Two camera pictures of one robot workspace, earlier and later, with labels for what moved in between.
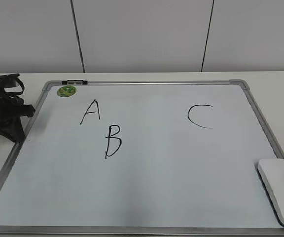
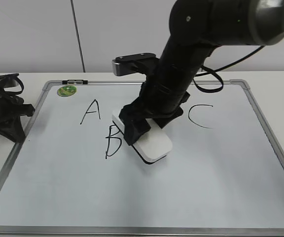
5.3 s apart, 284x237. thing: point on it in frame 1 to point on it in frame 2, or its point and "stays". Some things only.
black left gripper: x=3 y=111 stays
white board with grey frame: x=138 y=158 stays
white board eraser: x=283 y=180 to x=155 y=145
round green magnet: x=66 y=91 stays
